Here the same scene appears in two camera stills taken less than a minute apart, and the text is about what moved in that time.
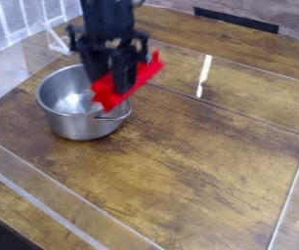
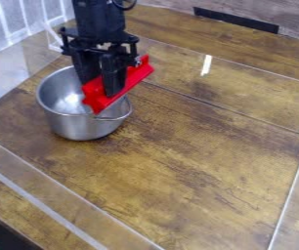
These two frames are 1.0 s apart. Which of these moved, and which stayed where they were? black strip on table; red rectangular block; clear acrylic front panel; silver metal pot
Moved: red rectangular block
Stayed: silver metal pot; clear acrylic front panel; black strip on table
